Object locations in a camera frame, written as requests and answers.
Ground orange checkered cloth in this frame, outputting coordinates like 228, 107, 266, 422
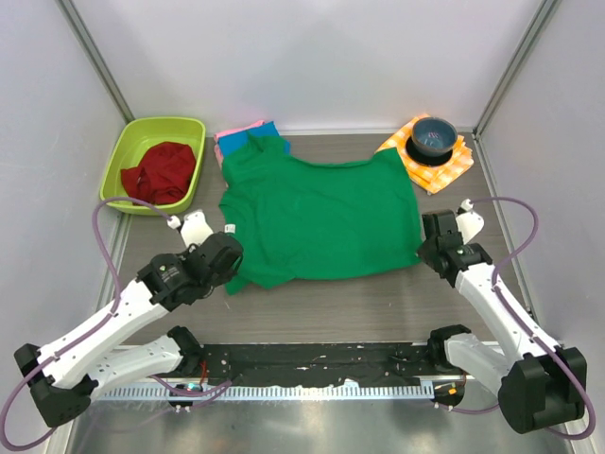
376, 113, 474, 195

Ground green t shirt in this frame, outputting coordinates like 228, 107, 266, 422
219, 136, 422, 295

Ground dark blue ceramic bowl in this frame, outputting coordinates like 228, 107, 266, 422
411, 117, 458, 157

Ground pink t shirt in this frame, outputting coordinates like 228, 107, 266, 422
214, 120, 265, 167

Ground blue t shirt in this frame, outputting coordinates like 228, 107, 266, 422
218, 120, 290, 158

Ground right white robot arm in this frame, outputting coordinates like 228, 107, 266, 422
417, 207, 588, 434

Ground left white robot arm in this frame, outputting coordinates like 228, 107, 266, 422
14, 232, 243, 428

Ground black saucer plate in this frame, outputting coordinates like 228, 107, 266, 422
406, 132, 458, 166

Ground red t shirt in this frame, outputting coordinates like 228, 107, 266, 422
120, 142, 197, 205

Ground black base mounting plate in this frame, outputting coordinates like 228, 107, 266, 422
198, 342, 462, 388

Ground lime green plastic basin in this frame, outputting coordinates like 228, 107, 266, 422
99, 116, 206, 216

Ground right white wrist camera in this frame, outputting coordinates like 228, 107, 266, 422
455, 199, 485, 244

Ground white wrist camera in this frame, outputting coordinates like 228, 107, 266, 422
166, 210, 214, 247
455, 199, 485, 244

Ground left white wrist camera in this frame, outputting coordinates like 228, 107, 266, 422
166, 210, 214, 247

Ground perforated metal rail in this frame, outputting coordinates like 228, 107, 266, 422
101, 380, 434, 401

